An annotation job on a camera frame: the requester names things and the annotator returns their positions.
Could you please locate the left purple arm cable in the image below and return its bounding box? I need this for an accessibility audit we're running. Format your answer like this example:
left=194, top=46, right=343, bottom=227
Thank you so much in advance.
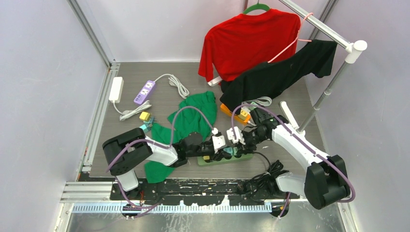
left=105, top=105, right=215, bottom=219

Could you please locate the purple strip white cable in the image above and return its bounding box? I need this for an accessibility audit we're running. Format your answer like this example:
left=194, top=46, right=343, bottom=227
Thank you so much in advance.
left=153, top=73, right=190, bottom=99

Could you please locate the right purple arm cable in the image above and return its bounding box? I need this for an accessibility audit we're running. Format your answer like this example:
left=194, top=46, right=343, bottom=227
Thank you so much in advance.
left=231, top=103, right=356, bottom=218

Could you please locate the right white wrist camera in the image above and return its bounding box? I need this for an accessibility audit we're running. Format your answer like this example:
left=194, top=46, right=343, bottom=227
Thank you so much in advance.
left=226, top=126, right=245, bottom=145

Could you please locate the black coiled cable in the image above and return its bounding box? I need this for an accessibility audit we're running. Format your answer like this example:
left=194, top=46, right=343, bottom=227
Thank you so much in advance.
left=238, top=151, right=286, bottom=196

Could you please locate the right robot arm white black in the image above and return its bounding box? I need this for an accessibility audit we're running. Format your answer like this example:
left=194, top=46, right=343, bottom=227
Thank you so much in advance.
left=230, top=106, right=356, bottom=209

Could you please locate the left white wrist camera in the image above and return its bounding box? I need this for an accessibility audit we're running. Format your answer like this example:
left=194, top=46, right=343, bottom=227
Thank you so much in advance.
left=211, top=128, right=227, bottom=153

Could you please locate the green clothes hanger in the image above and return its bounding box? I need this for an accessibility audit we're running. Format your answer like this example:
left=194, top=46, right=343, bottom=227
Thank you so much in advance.
left=243, top=3, right=271, bottom=15

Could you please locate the orange power strip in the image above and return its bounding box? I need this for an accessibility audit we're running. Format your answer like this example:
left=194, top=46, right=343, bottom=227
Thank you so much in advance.
left=220, top=103, right=251, bottom=125

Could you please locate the green t-shirt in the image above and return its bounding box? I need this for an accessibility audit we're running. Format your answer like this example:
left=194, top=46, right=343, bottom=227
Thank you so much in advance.
left=144, top=91, right=218, bottom=183

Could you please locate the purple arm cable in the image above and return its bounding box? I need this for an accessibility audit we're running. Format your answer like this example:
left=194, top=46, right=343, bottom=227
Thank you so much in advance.
left=105, top=105, right=215, bottom=219
left=231, top=103, right=356, bottom=218

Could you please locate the purple power strip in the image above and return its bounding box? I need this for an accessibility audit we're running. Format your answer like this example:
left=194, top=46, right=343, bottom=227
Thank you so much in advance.
left=133, top=80, right=156, bottom=105

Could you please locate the silver clothes rack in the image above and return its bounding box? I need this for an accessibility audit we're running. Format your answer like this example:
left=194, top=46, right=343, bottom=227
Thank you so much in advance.
left=278, top=0, right=368, bottom=134

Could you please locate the white power strip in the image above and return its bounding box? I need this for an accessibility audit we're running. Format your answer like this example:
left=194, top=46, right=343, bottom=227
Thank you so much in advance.
left=108, top=77, right=124, bottom=103

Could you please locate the red t-shirt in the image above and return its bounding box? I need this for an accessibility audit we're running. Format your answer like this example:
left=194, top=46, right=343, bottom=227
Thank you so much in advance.
left=198, top=9, right=301, bottom=82

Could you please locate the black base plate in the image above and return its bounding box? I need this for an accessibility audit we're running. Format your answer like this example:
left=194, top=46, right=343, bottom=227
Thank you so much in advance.
left=125, top=178, right=286, bottom=206

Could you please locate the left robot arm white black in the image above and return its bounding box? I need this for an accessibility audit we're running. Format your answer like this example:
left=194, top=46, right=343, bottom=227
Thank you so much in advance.
left=102, top=128, right=233, bottom=200

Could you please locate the teal plug adapter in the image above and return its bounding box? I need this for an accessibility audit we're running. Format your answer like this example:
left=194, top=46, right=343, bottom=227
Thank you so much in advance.
left=223, top=147, right=237, bottom=156
left=139, top=124, right=152, bottom=133

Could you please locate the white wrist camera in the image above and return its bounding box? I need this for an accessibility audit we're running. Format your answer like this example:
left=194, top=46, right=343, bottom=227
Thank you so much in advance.
left=226, top=126, right=245, bottom=145
left=211, top=128, right=227, bottom=153

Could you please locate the aluminium frame rail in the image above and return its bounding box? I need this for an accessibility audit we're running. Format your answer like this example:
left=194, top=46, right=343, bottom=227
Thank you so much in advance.
left=67, top=0, right=121, bottom=129

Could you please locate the white power strip cable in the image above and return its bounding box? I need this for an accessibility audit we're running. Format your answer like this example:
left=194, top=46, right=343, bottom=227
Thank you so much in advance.
left=112, top=99, right=152, bottom=122

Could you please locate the pink clothes hanger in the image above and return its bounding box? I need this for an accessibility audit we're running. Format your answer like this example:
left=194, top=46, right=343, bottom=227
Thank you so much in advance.
left=268, top=12, right=314, bottom=63

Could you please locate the green power strip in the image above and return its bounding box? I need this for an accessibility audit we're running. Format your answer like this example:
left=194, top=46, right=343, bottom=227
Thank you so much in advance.
left=197, top=154, right=253, bottom=167

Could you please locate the black t-shirt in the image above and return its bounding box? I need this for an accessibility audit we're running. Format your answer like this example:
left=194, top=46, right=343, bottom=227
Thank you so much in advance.
left=220, top=40, right=338, bottom=111

